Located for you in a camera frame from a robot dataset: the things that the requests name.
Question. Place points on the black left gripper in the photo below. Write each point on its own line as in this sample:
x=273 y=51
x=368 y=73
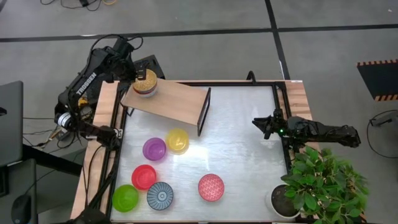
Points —
x=130 y=69

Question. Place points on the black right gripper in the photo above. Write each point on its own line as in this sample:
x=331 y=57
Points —
x=279 y=124

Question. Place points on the yellow patterned bowl blue outside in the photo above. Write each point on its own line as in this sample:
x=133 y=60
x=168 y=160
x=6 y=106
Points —
x=145 y=79

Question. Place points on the yellow plastic bowl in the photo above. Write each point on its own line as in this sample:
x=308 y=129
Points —
x=177 y=140

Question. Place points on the purple plastic bowl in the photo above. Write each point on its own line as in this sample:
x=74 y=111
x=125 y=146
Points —
x=154 y=149

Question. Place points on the red zigzag patterned bowl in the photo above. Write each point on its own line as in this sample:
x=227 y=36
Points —
x=211 y=187

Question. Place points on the red plastic bowl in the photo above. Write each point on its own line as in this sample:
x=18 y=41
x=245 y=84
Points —
x=143 y=177

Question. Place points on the blue radial striped bowl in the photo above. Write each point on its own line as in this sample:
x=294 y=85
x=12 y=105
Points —
x=160 y=195

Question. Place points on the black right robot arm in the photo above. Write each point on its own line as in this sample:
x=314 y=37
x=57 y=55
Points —
x=326 y=130

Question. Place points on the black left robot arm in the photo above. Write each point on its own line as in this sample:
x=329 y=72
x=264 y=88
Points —
x=87 y=84

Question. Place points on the wooden shelf with black legs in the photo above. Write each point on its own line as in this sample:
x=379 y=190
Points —
x=177 y=102

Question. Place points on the black perforated computer case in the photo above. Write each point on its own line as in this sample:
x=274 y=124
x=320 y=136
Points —
x=154 y=65

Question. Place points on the black clamp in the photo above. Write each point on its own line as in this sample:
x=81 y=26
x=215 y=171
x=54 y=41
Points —
x=251 y=77

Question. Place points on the white plant pot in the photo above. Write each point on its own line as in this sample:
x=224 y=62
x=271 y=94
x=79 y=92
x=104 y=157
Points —
x=281 y=202

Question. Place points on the green leafy potted plant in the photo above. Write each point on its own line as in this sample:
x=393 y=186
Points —
x=323 y=186

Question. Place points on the black power adapter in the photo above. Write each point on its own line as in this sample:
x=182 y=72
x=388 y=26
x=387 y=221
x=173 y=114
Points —
x=84 y=2

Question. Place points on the grey floor device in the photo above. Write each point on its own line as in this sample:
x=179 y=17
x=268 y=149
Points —
x=385 y=118

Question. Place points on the black hazard striped floor mat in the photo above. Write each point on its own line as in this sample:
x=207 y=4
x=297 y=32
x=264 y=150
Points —
x=379 y=81

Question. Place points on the black desk beam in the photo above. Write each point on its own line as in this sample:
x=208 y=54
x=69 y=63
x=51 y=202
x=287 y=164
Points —
x=53 y=160

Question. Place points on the green plastic bowl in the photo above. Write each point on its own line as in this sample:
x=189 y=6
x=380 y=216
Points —
x=125 y=198

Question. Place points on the grey laptop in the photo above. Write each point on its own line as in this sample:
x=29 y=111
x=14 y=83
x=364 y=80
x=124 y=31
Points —
x=11 y=124

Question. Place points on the black computer mouse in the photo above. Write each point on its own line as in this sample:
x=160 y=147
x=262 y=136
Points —
x=21 y=209

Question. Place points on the black aluminium table frame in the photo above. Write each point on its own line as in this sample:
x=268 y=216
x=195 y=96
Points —
x=236 y=83

